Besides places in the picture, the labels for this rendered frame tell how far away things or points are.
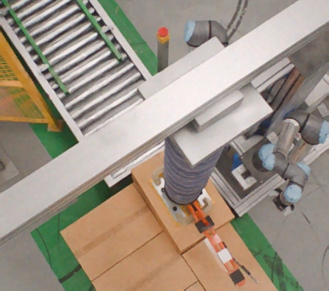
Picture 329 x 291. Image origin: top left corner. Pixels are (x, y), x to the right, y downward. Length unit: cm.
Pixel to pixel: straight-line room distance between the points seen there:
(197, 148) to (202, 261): 235
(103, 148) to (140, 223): 251
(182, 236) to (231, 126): 194
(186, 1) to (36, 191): 376
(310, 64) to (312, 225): 216
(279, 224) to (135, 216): 123
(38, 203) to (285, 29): 83
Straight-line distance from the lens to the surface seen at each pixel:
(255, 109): 176
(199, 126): 164
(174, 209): 357
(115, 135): 154
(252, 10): 514
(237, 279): 347
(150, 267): 399
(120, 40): 431
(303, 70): 276
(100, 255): 401
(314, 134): 309
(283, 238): 465
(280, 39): 166
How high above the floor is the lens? 453
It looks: 75 degrees down
